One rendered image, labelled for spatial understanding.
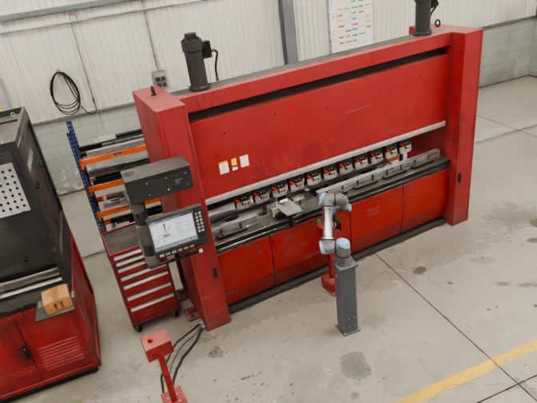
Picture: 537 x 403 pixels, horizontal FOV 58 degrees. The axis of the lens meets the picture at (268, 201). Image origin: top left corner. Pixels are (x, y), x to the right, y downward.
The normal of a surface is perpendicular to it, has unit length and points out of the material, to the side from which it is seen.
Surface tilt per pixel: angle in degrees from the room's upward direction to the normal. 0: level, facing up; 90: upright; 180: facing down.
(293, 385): 0
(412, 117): 90
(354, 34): 90
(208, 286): 90
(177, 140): 90
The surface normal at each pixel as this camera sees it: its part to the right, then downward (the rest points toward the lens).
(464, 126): 0.45, 0.37
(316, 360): -0.12, -0.88
